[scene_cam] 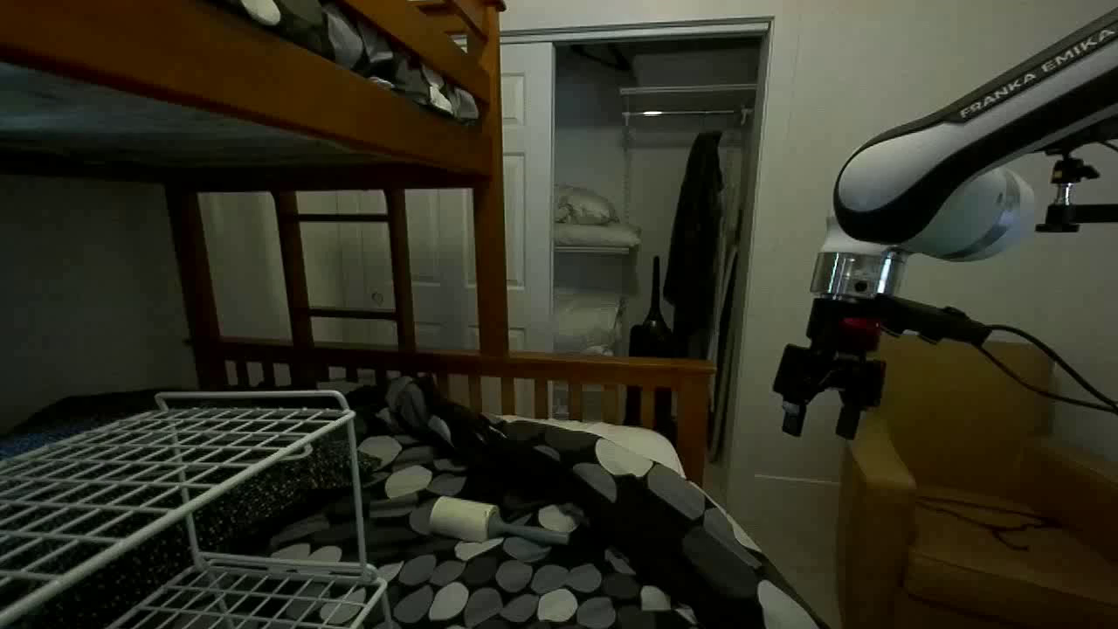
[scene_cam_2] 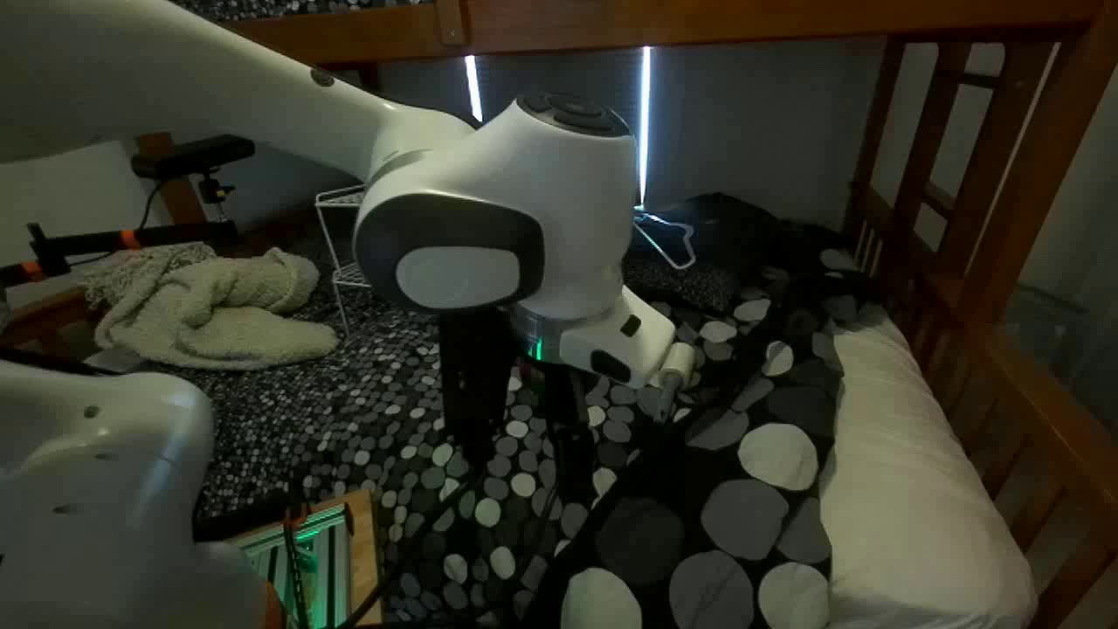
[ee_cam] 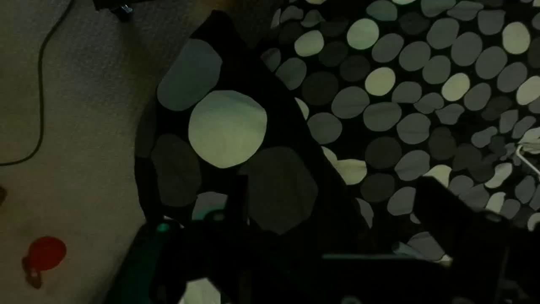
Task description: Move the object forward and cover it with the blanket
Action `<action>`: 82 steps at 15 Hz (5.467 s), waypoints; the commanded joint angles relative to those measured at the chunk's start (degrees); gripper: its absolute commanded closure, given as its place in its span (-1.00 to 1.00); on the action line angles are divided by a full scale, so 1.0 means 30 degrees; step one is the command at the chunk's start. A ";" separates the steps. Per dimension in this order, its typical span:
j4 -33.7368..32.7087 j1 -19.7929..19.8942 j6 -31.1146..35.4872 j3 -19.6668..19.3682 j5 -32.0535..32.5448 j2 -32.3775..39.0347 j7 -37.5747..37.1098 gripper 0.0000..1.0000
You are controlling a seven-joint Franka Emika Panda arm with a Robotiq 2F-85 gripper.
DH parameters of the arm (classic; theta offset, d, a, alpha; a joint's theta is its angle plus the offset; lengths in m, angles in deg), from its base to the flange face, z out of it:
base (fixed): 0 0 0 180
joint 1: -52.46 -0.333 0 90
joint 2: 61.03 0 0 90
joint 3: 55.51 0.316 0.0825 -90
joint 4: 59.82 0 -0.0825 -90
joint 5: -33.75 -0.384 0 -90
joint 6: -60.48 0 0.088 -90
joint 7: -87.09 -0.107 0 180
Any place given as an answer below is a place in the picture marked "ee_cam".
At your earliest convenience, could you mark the red round toy object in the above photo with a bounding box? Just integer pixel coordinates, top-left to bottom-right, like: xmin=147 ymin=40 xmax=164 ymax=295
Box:
xmin=23 ymin=237 xmax=68 ymax=290

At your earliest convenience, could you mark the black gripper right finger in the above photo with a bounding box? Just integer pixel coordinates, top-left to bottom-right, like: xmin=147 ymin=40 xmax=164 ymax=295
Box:
xmin=414 ymin=178 xmax=540 ymax=304

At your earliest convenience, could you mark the black cable on bed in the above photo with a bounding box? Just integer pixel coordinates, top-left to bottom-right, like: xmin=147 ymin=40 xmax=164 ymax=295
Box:
xmin=0 ymin=0 xmax=77 ymax=170

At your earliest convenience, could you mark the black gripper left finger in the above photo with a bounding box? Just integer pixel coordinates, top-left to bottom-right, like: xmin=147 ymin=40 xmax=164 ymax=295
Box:
xmin=104 ymin=176 xmax=316 ymax=304

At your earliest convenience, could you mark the black grey-dotted blanket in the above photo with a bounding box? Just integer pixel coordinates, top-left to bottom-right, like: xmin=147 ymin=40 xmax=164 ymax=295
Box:
xmin=136 ymin=0 xmax=539 ymax=304

